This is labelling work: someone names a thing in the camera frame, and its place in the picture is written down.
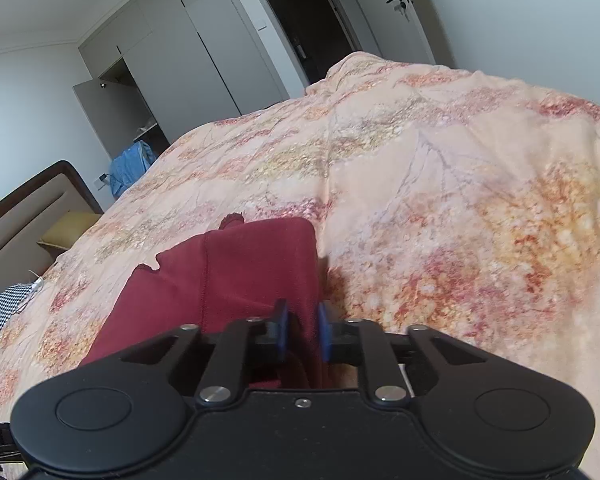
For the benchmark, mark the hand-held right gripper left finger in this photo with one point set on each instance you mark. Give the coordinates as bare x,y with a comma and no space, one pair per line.
281,332

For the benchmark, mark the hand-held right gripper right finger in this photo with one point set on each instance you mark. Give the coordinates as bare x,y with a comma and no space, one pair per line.
324,332

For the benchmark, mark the dark red knit shirt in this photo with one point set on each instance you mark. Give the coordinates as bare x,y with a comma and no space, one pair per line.
240,280

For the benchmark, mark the black white checkered cloth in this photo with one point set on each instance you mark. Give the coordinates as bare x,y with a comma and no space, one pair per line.
2,310

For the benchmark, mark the floral peach blanket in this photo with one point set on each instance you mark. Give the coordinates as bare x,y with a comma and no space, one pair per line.
455,200

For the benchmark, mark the blue garment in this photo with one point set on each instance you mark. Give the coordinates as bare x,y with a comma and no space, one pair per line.
130,167

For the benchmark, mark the mustard yellow pillow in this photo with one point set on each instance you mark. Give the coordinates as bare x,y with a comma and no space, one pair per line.
70,230

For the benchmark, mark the beige padded bed headboard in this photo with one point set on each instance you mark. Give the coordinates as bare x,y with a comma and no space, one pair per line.
25,215

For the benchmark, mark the grey wardrobe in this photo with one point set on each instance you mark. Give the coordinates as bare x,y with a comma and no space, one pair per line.
180,45

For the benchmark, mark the white room door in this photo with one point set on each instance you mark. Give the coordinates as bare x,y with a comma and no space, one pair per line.
395,35

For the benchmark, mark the white wall socket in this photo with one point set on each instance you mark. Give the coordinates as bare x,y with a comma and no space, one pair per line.
101,181

